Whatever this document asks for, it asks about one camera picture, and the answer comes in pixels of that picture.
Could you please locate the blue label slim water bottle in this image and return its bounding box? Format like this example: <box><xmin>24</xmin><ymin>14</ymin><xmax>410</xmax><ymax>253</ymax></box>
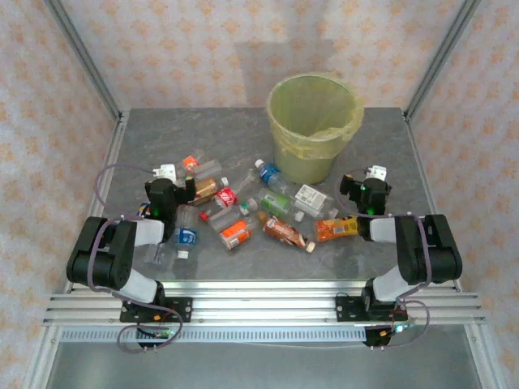
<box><xmin>254</xmin><ymin>158</ymin><xmax>294</xmax><ymax>195</ymax></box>

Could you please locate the aluminium frame post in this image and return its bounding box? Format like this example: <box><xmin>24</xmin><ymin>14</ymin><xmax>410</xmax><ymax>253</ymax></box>
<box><xmin>44</xmin><ymin>0</ymin><xmax>122</xmax><ymax>118</ymax></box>
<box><xmin>405</xmin><ymin>0</ymin><xmax>483</xmax><ymax>118</ymax></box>

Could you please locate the gold and red label bottle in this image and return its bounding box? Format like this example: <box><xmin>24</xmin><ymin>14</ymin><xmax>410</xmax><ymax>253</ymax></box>
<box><xmin>193</xmin><ymin>176</ymin><xmax>230</xmax><ymax>204</ymax></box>

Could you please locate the green mesh waste bin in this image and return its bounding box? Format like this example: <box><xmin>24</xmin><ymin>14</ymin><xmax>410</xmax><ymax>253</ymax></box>
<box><xmin>266</xmin><ymin>72</ymin><xmax>365</xmax><ymax>186</ymax></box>

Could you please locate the grey metal lower panel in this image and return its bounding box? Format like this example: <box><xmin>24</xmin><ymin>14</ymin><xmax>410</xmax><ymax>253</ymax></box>
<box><xmin>44</xmin><ymin>342</ymin><xmax>483</xmax><ymax>389</ymax></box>

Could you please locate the white label square clear bottle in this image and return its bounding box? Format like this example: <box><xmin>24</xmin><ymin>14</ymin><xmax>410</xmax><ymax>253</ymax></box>
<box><xmin>288</xmin><ymin>182</ymin><xmax>341</xmax><ymax>222</ymax></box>

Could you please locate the yellow plastic bin liner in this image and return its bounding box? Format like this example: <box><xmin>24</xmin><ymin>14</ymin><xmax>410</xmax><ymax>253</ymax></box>
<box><xmin>266</xmin><ymin>71</ymin><xmax>365</xmax><ymax>160</ymax></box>

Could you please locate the aluminium front rail beam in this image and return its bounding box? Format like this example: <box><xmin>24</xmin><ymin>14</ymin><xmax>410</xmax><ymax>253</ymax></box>
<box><xmin>42</xmin><ymin>279</ymin><xmax>487</xmax><ymax>327</ymax></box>

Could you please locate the brown tea bottle white cap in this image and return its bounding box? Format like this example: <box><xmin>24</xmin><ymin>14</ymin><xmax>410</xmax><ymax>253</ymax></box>
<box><xmin>262</xmin><ymin>216</ymin><xmax>316</xmax><ymax>254</ymax></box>

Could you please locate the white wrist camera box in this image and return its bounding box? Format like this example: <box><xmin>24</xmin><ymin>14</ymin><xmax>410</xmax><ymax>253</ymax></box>
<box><xmin>152</xmin><ymin>163</ymin><xmax>178</xmax><ymax>182</ymax></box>
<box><xmin>363</xmin><ymin>165</ymin><xmax>389</xmax><ymax>182</ymax></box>

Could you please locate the orange juice bottle yellow cap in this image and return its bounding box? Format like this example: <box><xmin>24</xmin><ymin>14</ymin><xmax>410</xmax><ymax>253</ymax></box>
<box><xmin>314</xmin><ymin>214</ymin><xmax>362</xmax><ymax>243</ymax></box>

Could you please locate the red label cola bottle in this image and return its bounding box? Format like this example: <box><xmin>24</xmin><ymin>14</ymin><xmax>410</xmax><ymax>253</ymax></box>
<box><xmin>198</xmin><ymin>169</ymin><xmax>257</xmax><ymax>222</ymax></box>

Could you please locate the slotted grey cable duct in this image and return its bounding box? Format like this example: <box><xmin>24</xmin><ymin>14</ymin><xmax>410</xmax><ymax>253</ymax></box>
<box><xmin>59</xmin><ymin>327</ymin><xmax>368</xmax><ymax>344</ymax></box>

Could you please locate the aluminium table side rail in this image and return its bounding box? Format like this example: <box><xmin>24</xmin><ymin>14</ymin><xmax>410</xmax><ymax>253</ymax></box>
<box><xmin>64</xmin><ymin>109</ymin><xmax>131</xmax><ymax>293</ymax></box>
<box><xmin>403</xmin><ymin>109</ymin><xmax>463</xmax><ymax>293</ymax></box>

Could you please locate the dark blue label wide bottle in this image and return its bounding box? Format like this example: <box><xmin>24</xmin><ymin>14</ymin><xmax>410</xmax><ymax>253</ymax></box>
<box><xmin>174</xmin><ymin>203</ymin><xmax>201</xmax><ymax>260</ymax></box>

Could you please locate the purple cable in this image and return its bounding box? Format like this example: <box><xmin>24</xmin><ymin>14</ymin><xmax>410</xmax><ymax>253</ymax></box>
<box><xmin>334</xmin><ymin>168</ymin><xmax>431</xmax><ymax>350</ymax></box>
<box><xmin>87</xmin><ymin>164</ymin><xmax>184</xmax><ymax>353</ymax></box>

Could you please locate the small green circuit board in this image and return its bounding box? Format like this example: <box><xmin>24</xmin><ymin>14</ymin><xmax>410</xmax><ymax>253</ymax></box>
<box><xmin>135</xmin><ymin>326</ymin><xmax>182</xmax><ymax>340</ymax></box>
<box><xmin>379</xmin><ymin>322</ymin><xmax>418</xmax><ymax>338</ymax></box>

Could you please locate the clear plastic bottle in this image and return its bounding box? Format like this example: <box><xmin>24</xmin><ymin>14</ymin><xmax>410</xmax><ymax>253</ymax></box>
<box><xmin>187</xmin><ymin>159</ymin><xmax>223</xmax><ymax>180</ymax></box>

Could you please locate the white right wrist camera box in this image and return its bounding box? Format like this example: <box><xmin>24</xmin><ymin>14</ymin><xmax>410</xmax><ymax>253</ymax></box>
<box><xmin>363</xmin><ymin>165</ymin><xmax>389</xmax><ymax>182</ymax></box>

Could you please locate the orange label bottle brown cap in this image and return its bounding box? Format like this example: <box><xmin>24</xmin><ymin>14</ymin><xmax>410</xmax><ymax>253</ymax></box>
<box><xmin>217</xmin><ymin>210</ymin><xmax>268</xmax><ymax>251</ymax></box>

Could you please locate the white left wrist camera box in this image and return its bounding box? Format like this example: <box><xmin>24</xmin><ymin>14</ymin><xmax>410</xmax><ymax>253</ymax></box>
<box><xmin>152</xmin><ymin>163</ymin><xmax>178</xmax><ymax>182</ymax></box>

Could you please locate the green label clear bottle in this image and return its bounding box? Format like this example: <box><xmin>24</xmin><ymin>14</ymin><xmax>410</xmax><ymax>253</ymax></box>
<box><xmin>255</xmin><ymin>188</ymin><xmax>306</xmax><ymax>223</ymax></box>

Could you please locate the clear bottle green cap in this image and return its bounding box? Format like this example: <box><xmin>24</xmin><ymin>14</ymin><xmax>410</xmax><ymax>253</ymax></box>
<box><xmin>208</xmin><ymin>197</ymin><xmax>260</xmax><ymax>235</ymax></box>

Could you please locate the aluminium frame leg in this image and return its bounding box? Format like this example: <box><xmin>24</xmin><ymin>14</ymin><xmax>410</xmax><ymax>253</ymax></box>
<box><xmin>22</xmin><ymin>323</ymin><xmax>62</xmax><ymax>389</ymax></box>
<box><xmin>461</xmin><ymin>323</ymin><xmax>498</xmax><ymax>389</ymax></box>

